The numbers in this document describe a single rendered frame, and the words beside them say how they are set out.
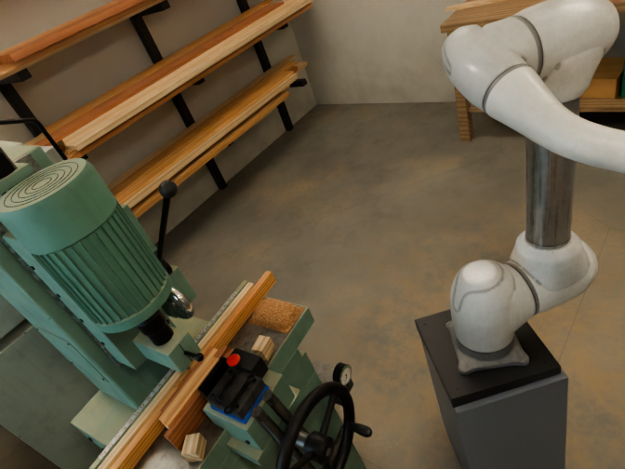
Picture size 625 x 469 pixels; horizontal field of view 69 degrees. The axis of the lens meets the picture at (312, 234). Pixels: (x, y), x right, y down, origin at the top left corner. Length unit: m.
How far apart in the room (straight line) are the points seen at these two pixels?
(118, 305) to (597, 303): 1.97
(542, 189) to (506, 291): 0.26
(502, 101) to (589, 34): 0.22
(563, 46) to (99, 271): 0.92
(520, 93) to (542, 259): 0.52
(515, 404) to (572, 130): 0.81
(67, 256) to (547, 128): 0.82
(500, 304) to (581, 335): 1.07
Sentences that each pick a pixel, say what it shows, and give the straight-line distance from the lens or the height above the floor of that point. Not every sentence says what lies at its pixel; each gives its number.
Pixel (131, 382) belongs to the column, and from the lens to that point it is 1.35.
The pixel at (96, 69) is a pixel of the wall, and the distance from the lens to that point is 3.53.
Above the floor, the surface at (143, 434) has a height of 0.94.
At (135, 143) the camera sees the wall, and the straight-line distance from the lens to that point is 3.63.
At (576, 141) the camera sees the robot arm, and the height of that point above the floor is 1.34.
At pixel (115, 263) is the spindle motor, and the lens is 0.91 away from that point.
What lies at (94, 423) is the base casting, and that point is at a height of 0.80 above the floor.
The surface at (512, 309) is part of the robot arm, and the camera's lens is 1.23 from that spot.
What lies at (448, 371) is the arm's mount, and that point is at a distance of 1.34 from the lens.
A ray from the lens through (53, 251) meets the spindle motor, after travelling 0.89.
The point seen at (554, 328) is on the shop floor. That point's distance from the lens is 2.24.
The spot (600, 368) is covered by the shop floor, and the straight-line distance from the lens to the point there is 2.15.
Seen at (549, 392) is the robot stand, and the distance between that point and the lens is 1.40.
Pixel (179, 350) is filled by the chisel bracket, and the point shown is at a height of 1.06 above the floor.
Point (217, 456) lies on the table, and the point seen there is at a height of 0.87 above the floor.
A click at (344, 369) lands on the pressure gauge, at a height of 0.68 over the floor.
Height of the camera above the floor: 1.75
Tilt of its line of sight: 35 degrees down
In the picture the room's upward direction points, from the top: 22 degrees counter-clockwise
